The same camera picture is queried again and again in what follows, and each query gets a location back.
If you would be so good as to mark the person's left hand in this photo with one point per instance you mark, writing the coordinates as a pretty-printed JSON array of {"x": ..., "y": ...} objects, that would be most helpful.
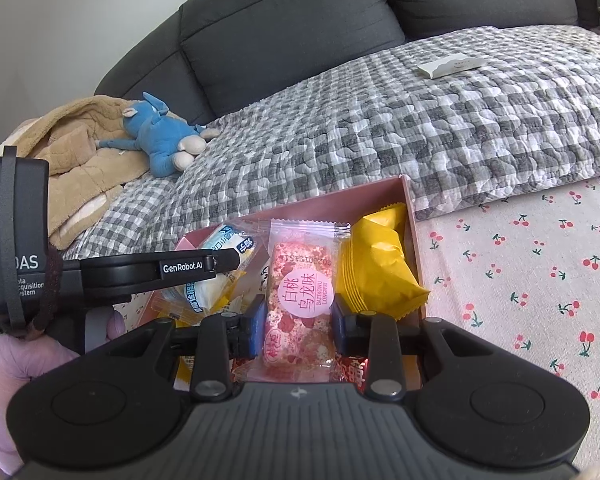
[{"x": 116, "y": 324}]

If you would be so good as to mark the white tissue packet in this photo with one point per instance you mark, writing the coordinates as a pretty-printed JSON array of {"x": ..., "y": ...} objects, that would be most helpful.
[{"x": 450, "y": 66}]

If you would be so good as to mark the clear pink snack packet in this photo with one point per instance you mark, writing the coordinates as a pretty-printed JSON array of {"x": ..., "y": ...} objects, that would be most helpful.
[{"x": 300, "y": 285}]

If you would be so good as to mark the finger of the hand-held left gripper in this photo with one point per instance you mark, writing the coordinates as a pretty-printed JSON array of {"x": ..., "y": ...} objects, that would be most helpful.
[{"x": 190, "y": 267}]

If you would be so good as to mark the beige fleece blanket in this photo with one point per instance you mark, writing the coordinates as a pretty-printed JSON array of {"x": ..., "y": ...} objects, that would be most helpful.
[{"x": 80, "y": 160}]

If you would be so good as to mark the blue plush toy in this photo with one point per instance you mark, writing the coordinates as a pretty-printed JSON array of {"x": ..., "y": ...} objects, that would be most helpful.
[{"x": 162, "y": 137}]

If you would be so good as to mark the large yellow snack packet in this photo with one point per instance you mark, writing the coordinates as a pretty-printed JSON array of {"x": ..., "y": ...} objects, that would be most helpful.
[{"x": 380, "y": 265}]

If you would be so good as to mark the red snack packet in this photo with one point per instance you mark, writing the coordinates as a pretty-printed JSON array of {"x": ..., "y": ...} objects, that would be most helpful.
[{"x": 352, "y": 372}]

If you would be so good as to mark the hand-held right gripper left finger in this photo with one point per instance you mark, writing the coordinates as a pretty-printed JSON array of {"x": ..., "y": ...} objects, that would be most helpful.
[{"x": 258, "y": 327}]

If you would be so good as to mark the grey checked quilt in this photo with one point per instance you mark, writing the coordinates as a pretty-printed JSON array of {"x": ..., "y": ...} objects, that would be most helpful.
[{"x": 380, "y": 125}]

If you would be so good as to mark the dark grey sofa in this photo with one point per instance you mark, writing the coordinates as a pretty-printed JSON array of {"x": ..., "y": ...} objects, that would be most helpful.
[{"x": 290, "y": 25}]

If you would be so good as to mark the pink cardboard box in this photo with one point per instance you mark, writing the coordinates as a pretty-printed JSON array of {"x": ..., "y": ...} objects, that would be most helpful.
[{"x": 412, "y": 240}]

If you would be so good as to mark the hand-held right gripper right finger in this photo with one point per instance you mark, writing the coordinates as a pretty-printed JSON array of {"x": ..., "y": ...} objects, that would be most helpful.
[{"x": 339, "y": 327}]

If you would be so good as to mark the white packet with blue lettering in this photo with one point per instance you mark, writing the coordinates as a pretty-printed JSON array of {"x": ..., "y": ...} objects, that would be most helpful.
[{"x": 200, "y": 292}]

